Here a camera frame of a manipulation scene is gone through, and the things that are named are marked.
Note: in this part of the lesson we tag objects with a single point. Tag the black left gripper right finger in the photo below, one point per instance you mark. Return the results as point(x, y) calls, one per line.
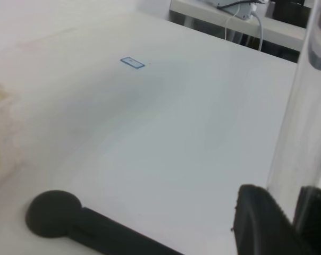
point(307, 217)

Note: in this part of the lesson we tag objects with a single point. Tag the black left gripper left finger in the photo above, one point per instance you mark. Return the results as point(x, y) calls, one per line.
point(261, 227)

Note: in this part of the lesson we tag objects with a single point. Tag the clear glass test tube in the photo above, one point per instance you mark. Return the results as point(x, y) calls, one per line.
point(297, 158)

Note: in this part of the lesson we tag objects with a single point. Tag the neighbouring white desk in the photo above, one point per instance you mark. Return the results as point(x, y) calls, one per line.
point(276, 32)

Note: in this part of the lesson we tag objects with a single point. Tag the white test tube rack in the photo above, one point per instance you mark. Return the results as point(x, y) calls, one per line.
point(10, 153)

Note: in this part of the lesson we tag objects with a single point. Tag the black round-headed tool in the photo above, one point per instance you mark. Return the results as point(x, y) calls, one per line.
point(55, 214)

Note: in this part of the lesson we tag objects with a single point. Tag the blue rectangle marker sticker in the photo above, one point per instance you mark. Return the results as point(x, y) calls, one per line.
point(132, 62)

